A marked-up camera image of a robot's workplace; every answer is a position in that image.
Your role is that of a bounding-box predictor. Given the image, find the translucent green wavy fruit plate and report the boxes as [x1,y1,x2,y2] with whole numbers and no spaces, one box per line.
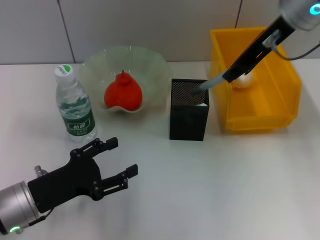
[79,44,173,114]

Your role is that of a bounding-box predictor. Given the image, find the grey right arm cable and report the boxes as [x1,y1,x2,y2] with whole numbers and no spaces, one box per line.
[262,29,320,61]

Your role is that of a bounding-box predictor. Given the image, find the yellow plastic bin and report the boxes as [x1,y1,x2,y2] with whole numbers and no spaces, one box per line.
[209,26,302,133]

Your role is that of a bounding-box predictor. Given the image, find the white paper ball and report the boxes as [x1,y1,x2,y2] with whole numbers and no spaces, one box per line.
[232,71,255,89]

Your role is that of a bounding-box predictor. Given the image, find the clear green-label water bottle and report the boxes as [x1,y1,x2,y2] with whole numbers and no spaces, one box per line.
[53,63,98,144]

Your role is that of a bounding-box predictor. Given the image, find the black mesh pen holder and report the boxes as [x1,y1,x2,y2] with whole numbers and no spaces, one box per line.
[169,78,210,141]

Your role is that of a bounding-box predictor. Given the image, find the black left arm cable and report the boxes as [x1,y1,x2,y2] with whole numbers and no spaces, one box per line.
[26,207,55,226]

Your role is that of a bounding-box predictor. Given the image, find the red-orange toy orange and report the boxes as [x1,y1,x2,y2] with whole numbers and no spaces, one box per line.
[103,70,143,112]

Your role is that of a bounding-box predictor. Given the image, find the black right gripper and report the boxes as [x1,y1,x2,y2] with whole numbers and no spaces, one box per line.
[223,15,296,84]

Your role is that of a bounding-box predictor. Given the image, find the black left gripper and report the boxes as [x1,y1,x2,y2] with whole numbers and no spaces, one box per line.
[26,136,139,214]

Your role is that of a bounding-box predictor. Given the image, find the grey glitter pen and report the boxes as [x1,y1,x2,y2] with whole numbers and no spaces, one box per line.
[190,74,228,96]

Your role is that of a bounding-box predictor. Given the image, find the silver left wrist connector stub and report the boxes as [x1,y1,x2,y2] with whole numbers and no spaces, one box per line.
[34,164,49,178]

